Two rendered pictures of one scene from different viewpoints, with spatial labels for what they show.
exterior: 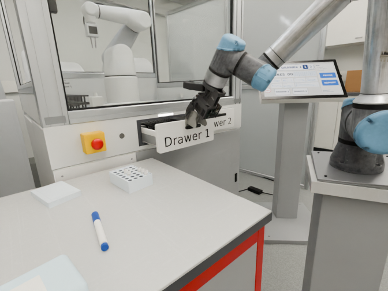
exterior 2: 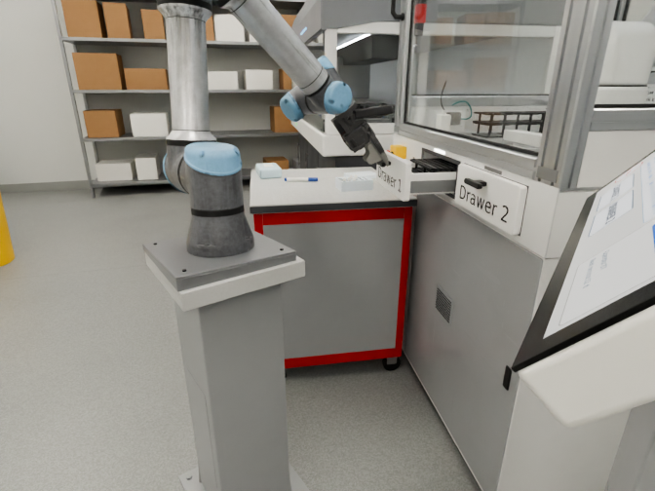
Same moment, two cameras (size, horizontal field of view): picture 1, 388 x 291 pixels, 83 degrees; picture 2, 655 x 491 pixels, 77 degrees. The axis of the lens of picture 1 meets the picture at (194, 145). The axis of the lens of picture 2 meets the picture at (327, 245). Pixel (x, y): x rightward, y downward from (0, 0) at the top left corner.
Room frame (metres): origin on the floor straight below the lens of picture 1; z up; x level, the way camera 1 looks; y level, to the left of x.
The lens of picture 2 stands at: (1.36, -1.19, 1.13)
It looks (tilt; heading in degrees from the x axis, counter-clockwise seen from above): 21 degrees down; 120
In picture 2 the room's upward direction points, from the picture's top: straight up
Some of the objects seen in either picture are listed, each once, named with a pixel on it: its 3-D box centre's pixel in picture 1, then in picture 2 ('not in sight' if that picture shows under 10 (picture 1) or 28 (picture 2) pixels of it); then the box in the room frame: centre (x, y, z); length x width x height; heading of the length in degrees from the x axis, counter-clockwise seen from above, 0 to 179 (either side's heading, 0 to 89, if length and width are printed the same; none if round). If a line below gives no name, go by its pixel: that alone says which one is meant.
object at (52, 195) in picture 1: (56, 193); (361, 174); (0.59, 0.41, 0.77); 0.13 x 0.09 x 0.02; 53
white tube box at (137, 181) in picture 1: (130, 178); (354, 183); (0.65, 0.21, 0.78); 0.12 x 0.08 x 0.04; 45
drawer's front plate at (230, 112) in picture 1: (215, 120); (485, 195); (1.19, -0.12, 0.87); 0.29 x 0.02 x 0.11; 130
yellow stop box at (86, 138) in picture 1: (93, 142); (397, 155); (0.76, 0.36, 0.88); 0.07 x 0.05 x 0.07; 130
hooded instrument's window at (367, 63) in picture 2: not in sight; (385, 85); (0.15, 1.65, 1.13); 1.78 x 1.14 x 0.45; 130
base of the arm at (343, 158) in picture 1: (357, 151); (219, 226); (0.70, -0.55, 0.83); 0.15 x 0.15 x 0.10
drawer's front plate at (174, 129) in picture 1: (187, 133); (392, 172); (0.88, 0.03, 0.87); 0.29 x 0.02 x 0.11; 130
